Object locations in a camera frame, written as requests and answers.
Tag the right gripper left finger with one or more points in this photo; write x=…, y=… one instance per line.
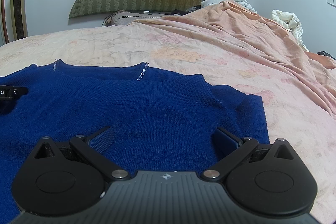
x=78, y=160

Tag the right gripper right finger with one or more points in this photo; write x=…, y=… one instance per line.
x=233, y=152

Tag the blue knit sweater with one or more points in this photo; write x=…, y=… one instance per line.
x=160, y=120

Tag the dark patterned clothes pile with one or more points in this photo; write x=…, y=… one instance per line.
x=324, y=53

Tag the gold tower air conditioner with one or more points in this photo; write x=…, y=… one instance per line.
x=18, y=19

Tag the pink floral bed sheet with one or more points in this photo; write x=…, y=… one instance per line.
x=227, y=45

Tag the cream crumpled cloth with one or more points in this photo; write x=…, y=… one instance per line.
x=291, y=22

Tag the brown patterned pillow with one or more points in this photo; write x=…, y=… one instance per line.
x=125, y=17

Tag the white wall switch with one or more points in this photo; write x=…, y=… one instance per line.
x=331, y=2

